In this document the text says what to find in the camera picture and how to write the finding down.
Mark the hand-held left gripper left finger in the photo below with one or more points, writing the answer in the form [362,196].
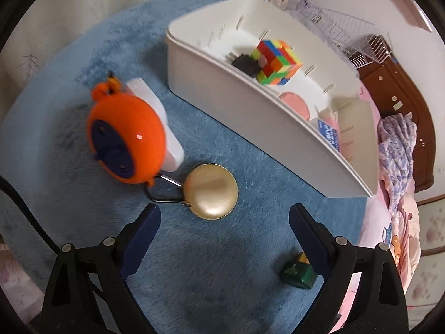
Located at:
[139,240]

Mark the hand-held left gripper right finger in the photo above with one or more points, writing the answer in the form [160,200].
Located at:
[306,240]

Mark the small green block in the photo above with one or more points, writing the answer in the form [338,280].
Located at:
[299,273]

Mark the orange round plug socket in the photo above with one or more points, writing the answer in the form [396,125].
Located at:
[128,135]

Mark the clear floss box blue label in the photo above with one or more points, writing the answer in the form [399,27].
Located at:
[330,134]

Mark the white digital camera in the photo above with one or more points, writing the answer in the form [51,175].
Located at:
[170,135]

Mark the pink clear plastic item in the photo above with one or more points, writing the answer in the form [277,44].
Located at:
[326,114]

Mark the pink round disc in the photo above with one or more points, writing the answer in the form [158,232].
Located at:
[295,106]

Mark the white plastic storage bin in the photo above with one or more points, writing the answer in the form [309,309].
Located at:
[243,111]

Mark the colourful puzzle cube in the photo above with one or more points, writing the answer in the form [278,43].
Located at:
[278,62]

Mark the black power adapter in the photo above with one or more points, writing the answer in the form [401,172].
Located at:
[245,64]

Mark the blue fleece blanket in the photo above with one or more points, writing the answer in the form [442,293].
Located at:
[215,268]

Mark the purple floral cloth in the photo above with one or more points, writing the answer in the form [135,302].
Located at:
[396,146]

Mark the brown wooden cabinet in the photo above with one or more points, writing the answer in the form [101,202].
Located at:
[410,87]

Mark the white curtain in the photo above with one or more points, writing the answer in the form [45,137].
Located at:
[87,7]

